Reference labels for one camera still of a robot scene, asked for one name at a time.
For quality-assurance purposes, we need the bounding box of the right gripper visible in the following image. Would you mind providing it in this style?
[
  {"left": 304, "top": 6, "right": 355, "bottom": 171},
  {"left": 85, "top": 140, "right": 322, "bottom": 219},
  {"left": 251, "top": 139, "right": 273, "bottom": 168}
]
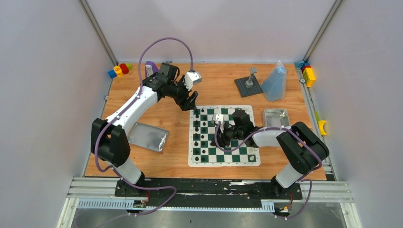
[{"left": 210, "top": 123, "right": 243, "bottom": 148}]

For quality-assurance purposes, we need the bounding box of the silver metal tin box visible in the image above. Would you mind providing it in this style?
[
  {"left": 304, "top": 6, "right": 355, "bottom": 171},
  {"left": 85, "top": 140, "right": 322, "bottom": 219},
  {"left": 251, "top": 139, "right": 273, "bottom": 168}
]
[{"left": 262, "top": 109, "right": 290, "bottom": 127}]

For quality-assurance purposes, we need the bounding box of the green white chess board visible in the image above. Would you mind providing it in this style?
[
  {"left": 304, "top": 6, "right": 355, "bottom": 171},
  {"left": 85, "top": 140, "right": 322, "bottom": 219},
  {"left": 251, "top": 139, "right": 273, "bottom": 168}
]
[{"left": 188, "top": 105, "right": 261, "bottom": 167}]

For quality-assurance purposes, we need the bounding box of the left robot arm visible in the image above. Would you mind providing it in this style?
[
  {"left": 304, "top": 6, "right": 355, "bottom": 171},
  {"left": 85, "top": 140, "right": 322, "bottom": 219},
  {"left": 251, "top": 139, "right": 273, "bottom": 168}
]
[{"left": 90, "top": 63, "right": 202, "bottom": 196}]

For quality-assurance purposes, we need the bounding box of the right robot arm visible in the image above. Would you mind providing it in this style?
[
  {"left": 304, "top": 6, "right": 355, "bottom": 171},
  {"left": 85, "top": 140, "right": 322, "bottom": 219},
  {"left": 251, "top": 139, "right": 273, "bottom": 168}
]
[{"left": 211, "top": 110, "right": 329, "bottom": 199}]

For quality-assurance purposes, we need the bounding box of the purple metronome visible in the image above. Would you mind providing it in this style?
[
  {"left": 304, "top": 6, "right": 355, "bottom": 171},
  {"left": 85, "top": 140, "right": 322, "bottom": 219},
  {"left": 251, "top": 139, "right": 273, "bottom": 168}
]
[{"left": 144, "top": 61, "right": 159, "bottom": 77}]

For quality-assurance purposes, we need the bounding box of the dark grey lego baseplate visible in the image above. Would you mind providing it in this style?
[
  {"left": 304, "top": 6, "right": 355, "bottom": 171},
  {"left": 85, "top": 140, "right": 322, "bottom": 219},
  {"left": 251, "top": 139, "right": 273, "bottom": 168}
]
[{"left": 234, "top": 76, "right": 263, "bottom": 97}]

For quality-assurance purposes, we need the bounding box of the grey lego tower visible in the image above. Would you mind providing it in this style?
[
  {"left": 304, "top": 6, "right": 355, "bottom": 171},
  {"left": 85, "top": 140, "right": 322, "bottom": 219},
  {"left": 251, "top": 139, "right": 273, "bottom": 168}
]
[{"left": 245, "top": 67, "right": 257, "bottom": 88}]

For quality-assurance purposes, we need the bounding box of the silver tin lid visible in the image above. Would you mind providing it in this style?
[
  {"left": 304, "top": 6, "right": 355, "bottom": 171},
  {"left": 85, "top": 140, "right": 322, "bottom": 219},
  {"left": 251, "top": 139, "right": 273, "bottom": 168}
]
[{"left": 128, "top": 123, "right": 169, "bottom": 153}]

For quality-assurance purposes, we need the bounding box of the blue plastic bag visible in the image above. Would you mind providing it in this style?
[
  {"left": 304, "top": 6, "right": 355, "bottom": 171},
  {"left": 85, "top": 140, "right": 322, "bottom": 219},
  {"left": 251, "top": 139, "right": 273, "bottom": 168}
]
[{"left": 261, "top": 61, "right": 287, "bottom": 102}]

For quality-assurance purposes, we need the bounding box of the green wooden block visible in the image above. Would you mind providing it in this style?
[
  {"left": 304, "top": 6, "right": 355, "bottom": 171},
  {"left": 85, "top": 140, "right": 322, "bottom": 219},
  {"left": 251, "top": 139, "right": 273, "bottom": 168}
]
[{"left": 126, "top": 63, "right": 133, "bottom": 71}]

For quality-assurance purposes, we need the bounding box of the red wooden cylinder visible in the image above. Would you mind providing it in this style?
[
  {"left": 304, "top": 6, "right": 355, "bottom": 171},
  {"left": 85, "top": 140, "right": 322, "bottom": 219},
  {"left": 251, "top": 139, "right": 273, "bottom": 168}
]
[{"left": 119, "top": 63, "right": 130, "bottom": 75}]

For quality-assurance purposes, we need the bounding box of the yellow wooden cylinder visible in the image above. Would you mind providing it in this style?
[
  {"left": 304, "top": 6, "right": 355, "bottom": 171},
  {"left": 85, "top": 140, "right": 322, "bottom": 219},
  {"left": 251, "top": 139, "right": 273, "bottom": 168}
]
[{"left": 114, "top": 66, "right": 124, "bottom": 77}]

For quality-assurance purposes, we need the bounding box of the blue wooden block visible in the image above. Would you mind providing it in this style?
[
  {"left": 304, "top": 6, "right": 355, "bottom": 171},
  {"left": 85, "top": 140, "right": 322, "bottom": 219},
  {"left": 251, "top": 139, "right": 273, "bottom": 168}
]
[{"left": 107, "top": 70, "right": 117, "bottom": 79}]

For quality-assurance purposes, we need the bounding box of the yellow curved block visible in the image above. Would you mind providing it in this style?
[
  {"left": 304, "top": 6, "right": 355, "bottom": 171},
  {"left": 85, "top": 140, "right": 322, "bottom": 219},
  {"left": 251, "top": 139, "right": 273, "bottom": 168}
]
[{"left": 315, "top": 111, "right": 327, "bottom": 135}]

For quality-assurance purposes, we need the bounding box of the colourful lego brick stack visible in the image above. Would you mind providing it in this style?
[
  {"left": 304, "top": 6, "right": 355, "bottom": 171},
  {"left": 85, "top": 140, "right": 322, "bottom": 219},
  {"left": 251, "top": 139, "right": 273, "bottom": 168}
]
[{"left": 294, "top": 61, "right": 316, "bottom": 87}]

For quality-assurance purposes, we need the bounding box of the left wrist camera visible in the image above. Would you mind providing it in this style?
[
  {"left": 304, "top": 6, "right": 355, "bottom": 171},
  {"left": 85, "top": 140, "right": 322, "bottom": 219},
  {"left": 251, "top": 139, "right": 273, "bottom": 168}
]
[{"left": 184, "top": 71, "right": 202, "bottom": 91}]

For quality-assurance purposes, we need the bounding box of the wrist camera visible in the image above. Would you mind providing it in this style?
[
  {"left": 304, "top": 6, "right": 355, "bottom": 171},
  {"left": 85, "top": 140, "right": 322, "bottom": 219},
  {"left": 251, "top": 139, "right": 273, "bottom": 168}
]
[
  {"left": 184, "top": 71, "right": 202, "bottom": 91},
  {"left": 211, "top": 113, "right": 224, "bottom": 133}
]

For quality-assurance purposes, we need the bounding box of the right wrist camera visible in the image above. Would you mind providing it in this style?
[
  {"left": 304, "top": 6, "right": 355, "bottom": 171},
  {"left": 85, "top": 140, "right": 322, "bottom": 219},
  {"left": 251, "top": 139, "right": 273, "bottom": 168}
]
[{"left": 211, "top": 113, "right": 224, "bottom": 133}]

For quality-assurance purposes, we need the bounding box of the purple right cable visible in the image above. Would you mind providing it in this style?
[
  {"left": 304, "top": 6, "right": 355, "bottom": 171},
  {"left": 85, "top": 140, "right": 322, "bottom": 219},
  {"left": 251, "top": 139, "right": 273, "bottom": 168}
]
[{"left": 214, "top": 123, "right": 323, "bottom": 220}]

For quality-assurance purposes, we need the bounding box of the purple cable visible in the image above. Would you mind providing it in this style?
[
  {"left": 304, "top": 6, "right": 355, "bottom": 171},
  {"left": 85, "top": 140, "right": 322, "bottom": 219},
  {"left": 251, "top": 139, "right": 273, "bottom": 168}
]
[
  {"left": 214, "top": 123, "right": 323, "bottom": 220},
  {"left": 94, "top": 37, "right": 194, "bottom": 228}
]

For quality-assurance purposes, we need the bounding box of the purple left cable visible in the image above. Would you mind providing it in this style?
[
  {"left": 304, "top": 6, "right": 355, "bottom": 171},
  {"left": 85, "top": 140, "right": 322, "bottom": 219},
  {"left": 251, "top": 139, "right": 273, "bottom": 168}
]
[{"left": 94, "top": 37, "right": 194, "bottom": 228}]

